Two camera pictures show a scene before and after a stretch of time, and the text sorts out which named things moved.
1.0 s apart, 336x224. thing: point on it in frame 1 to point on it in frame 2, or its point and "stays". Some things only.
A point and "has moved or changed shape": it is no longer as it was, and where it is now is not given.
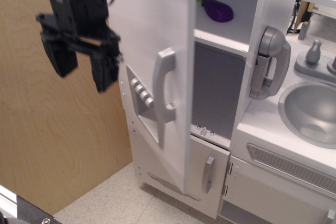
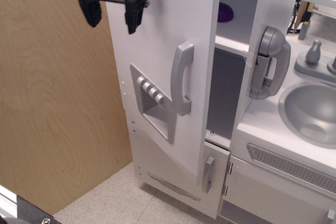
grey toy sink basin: [308, 110] stays
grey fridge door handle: [165, 112] to [184, 55]
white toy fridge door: [154, 15] has moved or changed shape
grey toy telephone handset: [272, 64] stays
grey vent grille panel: [293, 168] stays
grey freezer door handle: [207, 175] stays
